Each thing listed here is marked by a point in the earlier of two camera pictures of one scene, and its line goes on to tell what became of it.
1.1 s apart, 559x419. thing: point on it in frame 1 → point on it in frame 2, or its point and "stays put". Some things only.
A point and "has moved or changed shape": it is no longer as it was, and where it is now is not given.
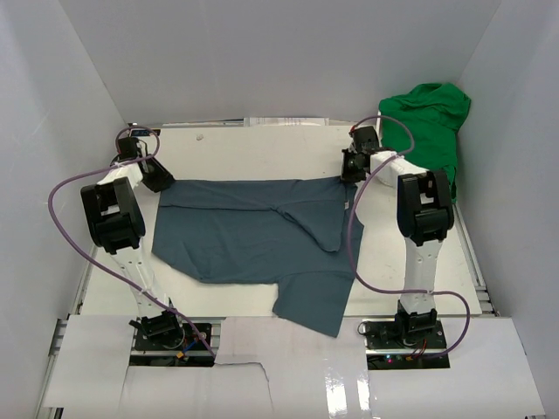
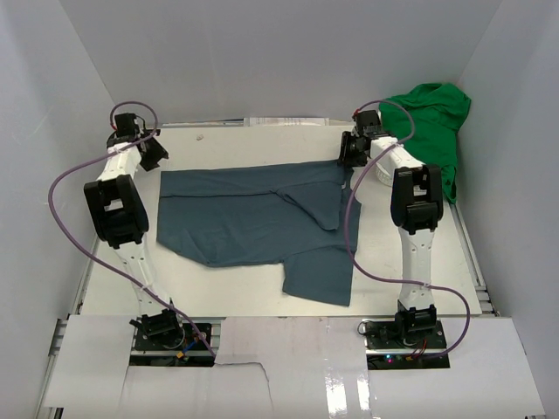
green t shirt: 434,112 stays put
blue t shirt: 302,234 has moved or changed shape
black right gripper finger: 354,174 → 353,156
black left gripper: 162,175 → 159,152
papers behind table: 286,121 stays put
